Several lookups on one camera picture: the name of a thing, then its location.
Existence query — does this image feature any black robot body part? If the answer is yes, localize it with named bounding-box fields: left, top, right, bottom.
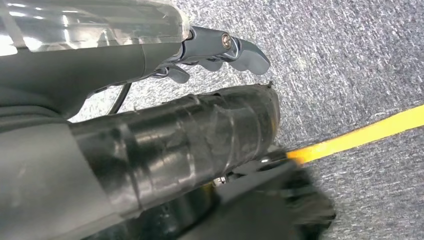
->
left=82, top=149, right=337, bottom=240

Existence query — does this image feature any yellow floor tape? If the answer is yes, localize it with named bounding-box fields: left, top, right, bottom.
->
left=286, top=104, right=424, bottom=166

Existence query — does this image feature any black left hand cable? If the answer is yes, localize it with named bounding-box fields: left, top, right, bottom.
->
left=105, top=82, right=133, bottom=116

